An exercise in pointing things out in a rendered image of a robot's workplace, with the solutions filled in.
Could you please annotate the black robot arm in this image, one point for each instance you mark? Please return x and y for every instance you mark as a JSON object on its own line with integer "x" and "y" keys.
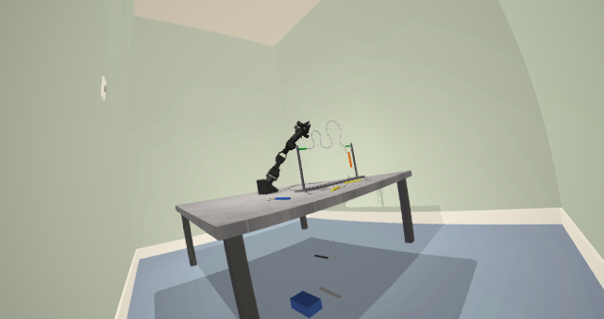
{"x": 274, "y": 171}

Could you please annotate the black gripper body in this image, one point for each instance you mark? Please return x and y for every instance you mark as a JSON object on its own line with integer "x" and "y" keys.
{"x": 301, "y": 130}

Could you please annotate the blue box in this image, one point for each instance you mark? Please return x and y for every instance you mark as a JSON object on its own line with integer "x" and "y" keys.
{"x": 305, "y": 303}

